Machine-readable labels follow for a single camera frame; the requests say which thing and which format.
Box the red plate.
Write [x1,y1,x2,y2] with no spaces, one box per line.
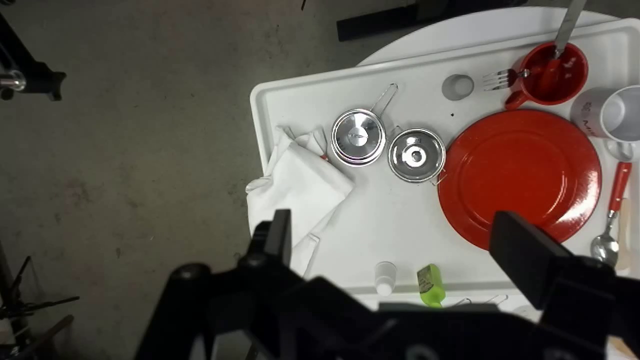
[439,108,603,250]

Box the white mug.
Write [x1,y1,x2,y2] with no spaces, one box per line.
[570,84,640,143]

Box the green bottle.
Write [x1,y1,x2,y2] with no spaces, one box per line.
[416,265,447,308]

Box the white salt shaker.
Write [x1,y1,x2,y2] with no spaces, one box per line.
[375,262,396,294]

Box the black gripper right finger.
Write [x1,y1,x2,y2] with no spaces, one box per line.
[491,212,574,308]

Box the metal knife in mug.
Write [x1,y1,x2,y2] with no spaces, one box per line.
[555,0,589,59]

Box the white towel with red stripes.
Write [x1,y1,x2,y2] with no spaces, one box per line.
[246,128,355,277]

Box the red handled spoon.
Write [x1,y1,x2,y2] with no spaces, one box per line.
[590,162,633,267]

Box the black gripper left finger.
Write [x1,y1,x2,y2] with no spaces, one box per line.
[248,211,293,267]

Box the red mug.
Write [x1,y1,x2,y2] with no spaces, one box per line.
[504,42,589,110]

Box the small steel pot with handle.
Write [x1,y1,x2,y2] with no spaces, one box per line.
[330,82,398,168]

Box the small steel lidded pot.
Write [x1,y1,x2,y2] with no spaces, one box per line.
[388,128,447,185]

